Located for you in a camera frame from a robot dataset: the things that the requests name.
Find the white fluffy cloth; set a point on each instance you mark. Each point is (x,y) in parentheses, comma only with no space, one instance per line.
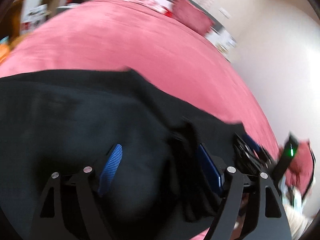
(300,217)

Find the pink ruffled pillow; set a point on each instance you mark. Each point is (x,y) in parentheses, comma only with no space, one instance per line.
(192,15)

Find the black pants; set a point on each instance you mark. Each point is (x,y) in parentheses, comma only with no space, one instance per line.
(75,120)

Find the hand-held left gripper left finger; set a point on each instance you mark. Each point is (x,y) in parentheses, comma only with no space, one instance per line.
(111,165)

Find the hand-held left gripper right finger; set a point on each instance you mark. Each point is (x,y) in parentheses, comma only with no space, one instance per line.
(210,167)

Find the red garment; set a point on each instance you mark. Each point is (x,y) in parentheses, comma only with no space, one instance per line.
(168,12)

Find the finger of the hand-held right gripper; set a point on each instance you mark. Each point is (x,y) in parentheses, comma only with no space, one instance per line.
(246,158)
(253,143)

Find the white wall socket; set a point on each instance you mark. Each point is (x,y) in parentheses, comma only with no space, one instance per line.
(225,12)

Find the wooden desk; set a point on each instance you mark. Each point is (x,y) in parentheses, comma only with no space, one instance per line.
(15,17)

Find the pink plush bed blanket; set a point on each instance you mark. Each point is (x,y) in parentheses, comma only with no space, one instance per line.
(125,42)

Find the white appliance carton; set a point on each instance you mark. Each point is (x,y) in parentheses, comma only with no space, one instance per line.
(35,17)

